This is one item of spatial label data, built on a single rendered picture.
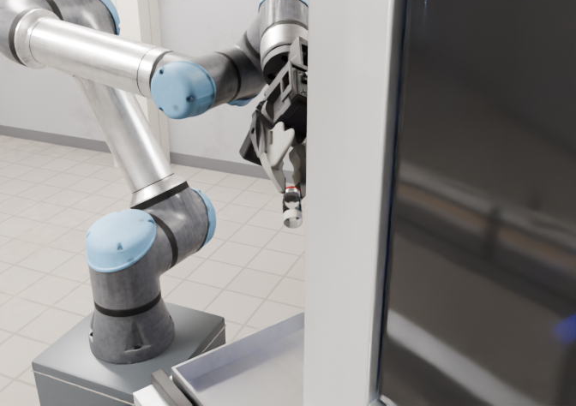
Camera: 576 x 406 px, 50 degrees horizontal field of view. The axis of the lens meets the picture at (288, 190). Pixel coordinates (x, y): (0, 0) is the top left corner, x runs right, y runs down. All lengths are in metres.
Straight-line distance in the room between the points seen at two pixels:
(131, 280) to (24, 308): 1.81
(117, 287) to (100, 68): 0.36
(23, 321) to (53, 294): 0.21
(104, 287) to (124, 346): 0.11
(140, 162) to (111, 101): 0.12
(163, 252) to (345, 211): 0.76
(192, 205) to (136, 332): 0.24
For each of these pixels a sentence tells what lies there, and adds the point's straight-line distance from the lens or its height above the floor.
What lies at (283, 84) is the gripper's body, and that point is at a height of 1.31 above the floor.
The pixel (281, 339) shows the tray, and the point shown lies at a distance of 1.01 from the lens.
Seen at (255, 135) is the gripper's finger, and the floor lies 1.25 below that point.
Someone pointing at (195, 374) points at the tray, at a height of 0.89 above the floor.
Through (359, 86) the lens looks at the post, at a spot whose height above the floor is 1.41.
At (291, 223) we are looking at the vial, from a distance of 0.69.
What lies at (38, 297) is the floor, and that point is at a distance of 2.91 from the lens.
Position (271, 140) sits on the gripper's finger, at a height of 1.25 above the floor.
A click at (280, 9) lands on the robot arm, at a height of 1.38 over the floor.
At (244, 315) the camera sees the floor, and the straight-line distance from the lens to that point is 2.60.
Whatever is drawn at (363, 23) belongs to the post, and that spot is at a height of 1.44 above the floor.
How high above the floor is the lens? 1.49
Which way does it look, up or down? 24 degrees down
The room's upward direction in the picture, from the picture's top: straight up
